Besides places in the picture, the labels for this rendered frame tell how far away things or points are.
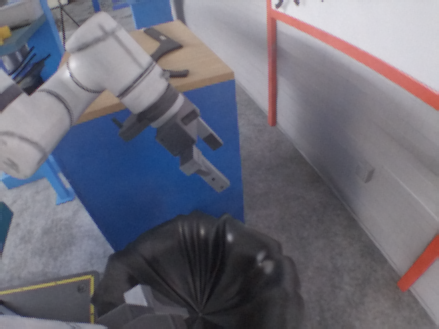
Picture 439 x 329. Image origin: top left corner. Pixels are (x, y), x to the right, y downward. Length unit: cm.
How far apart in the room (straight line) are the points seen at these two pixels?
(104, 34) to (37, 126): 16
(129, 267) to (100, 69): 52
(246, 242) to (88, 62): 55
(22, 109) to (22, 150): 6
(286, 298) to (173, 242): 34
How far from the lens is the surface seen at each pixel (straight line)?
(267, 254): 74
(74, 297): 122
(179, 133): 46
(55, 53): 254
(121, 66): 45
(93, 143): 86
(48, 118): 46
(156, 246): 81
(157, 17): 443
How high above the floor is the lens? 129
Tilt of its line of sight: 43 degrees down
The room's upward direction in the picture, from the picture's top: 8 degrees counter-clockwise
